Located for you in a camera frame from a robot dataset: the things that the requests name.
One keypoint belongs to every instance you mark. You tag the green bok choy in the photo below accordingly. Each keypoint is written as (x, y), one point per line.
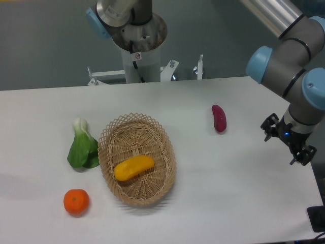
(84, 149)

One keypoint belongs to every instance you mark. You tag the purple sweet potato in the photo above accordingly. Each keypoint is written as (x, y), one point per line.
(220, 123)

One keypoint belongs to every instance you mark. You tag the black device at table edge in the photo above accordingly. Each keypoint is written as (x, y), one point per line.
(316, 217)

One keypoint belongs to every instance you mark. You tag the robot base column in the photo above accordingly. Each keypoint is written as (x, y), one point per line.
(136, 31)

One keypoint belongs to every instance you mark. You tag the orange tangerine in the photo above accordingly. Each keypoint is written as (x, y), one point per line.
(76, 201)

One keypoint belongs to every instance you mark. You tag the woven wicker basket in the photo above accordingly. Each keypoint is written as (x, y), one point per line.
(131, 135)

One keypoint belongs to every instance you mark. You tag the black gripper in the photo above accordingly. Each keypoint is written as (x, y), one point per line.
(296, 141)

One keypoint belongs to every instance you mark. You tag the white metal mounting frame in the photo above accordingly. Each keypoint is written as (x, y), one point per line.
(167, 73)

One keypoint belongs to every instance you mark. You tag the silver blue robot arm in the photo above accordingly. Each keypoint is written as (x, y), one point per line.
(282, 71)

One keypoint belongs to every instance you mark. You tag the yellow mango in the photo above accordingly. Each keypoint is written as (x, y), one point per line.
(132, 167)

